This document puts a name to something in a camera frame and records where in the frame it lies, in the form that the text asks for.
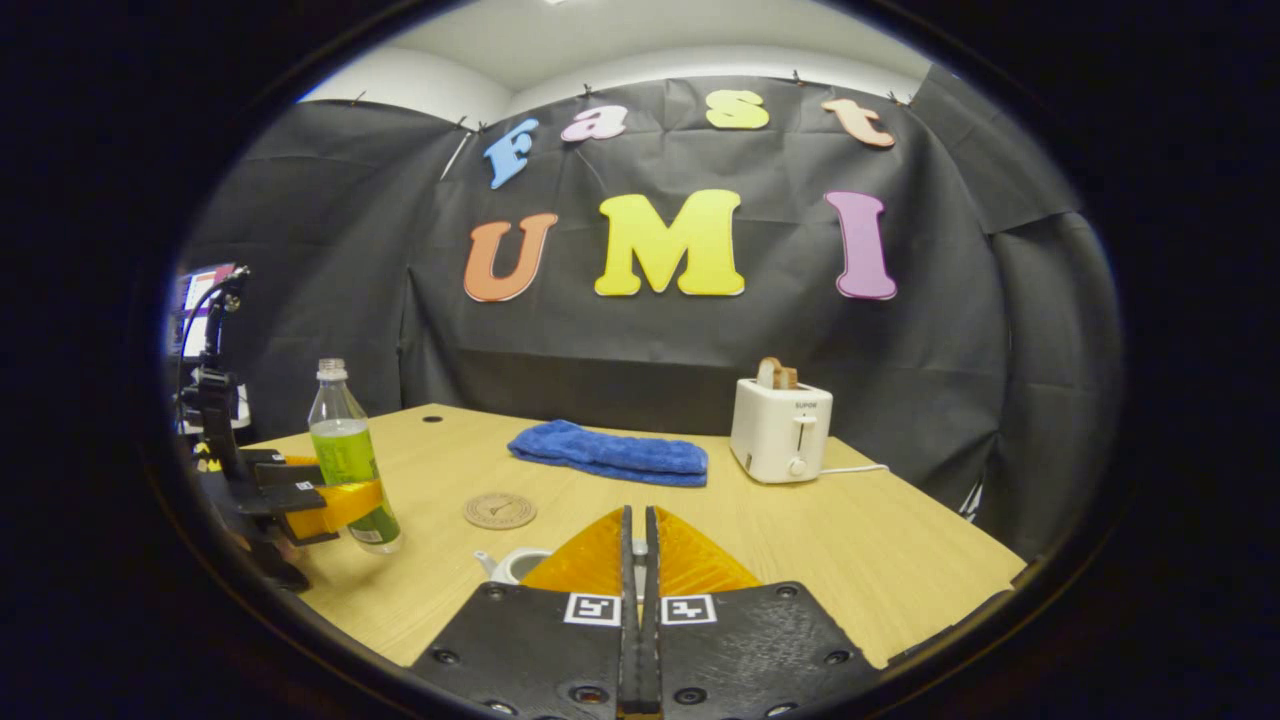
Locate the blue folded towel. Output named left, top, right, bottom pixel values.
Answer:
left=507, top=419, right=710, bottom=488

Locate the round wooden coaster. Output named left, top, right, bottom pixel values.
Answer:
left=463, top=492, right=538, bottom=530

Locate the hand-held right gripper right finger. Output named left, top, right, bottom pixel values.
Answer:
left=640, top=505, right=883, bottom=720

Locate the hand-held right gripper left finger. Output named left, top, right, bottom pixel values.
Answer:
left=410, top=505, right=641, bottom=720

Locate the green label water bottle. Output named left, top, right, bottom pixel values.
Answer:
left=307, top=358, right=403, bottom=555

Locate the white floral teacup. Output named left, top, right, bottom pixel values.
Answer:
left=473, top=546, right=553, bottom=587

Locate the computer monitor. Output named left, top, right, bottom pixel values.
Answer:
left=172, top=263, right=237, bottom=361

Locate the white toaster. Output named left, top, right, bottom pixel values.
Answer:
left=730, top=378, right=834, bottom=485

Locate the black backdrop cloth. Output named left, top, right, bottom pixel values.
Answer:
left=180, top=60, right=1126, bottom=563

